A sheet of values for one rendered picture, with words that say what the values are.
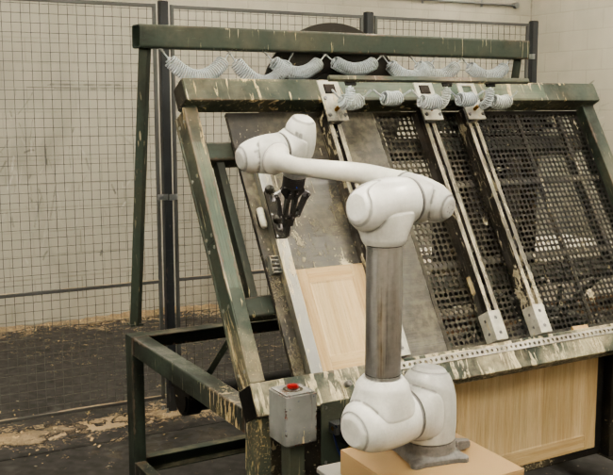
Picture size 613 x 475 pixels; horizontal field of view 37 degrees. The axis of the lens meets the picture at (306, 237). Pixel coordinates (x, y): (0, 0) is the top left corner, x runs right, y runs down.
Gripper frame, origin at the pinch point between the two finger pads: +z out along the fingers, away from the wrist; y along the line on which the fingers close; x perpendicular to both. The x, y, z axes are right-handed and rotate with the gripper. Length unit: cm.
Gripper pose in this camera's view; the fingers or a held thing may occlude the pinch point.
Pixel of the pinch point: (287, 225)
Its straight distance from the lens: 314.9
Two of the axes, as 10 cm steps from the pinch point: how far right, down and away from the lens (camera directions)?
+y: -9.5, 0.6, -3.2
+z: -1.3, 8.2, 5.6
